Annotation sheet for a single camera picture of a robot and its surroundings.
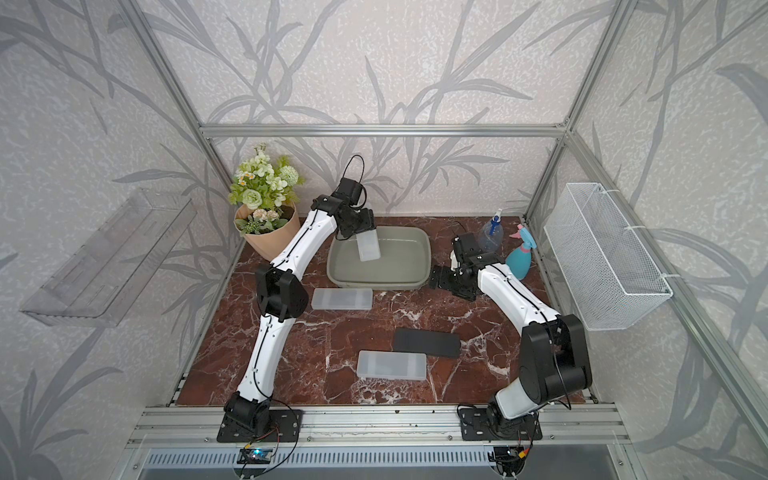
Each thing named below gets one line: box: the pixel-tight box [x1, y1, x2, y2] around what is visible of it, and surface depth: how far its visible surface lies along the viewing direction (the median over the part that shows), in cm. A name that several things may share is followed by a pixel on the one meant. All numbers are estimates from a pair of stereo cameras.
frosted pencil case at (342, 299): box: [311, 288, 373, 310], surface depth 97 cm
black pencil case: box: [393, 328, 461, 358], surface depth 90 cm
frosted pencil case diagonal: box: [355, 229, 381, 262], surface depth 101 cm
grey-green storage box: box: [327, 225, 432, 290], surface depth 107 cm
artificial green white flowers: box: [228, 143, 305, 235], surface depth 91 cm
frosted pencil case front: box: [356, 350, 427, 381], surface depth 84 cm
